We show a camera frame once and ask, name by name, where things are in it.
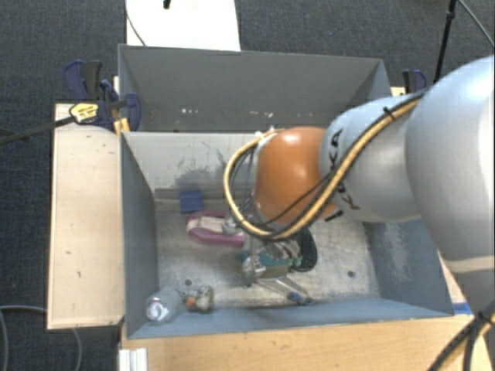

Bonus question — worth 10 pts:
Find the clear plastic piece blue tip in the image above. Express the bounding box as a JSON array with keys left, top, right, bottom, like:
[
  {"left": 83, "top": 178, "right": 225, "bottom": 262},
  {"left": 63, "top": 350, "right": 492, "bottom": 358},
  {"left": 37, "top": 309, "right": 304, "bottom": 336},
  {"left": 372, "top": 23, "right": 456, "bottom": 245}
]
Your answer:
[{"left": 257, "top": 276, "right": 315, "bottom": 307}]

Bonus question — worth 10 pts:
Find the blue sponge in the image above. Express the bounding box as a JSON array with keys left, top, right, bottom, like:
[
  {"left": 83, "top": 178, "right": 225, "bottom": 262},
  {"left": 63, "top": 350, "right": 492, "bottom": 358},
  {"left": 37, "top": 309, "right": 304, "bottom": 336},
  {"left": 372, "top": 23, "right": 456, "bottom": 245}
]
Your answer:
[{"left": 179, "top": 189, "right": 205, "bottom": 214}]

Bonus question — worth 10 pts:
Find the clear plastic bottle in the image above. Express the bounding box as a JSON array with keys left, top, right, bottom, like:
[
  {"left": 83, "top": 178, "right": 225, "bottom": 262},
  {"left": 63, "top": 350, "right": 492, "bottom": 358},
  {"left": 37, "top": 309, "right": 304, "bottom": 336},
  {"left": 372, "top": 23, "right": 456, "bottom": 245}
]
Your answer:
[{"left": 145, "top": 286, "right": 183, "bottom": 325}]

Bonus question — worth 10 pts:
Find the grey metal bin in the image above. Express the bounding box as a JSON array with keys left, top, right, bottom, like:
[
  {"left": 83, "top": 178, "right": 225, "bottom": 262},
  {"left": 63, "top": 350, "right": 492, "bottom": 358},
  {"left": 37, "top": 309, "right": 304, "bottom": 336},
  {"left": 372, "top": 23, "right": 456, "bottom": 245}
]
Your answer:
[{"left": 117, "top": 43, "right": 456, "bottom": 340}]

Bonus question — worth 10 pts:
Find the pale wood board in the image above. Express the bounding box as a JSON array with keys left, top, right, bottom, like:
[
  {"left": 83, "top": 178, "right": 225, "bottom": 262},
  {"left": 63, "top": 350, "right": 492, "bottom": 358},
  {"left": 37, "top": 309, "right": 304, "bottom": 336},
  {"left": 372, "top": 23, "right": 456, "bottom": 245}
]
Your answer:
[{"left": 46, "top": 102, "right": 127, "bottom": 330}]

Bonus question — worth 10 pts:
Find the black cylinder on white bracket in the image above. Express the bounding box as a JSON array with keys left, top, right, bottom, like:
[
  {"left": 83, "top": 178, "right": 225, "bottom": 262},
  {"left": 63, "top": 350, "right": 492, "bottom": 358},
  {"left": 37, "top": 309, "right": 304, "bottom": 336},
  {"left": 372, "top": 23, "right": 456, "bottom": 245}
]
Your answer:
[{"left": 288, "top": 226, "right": 319, "bottom": 274}]

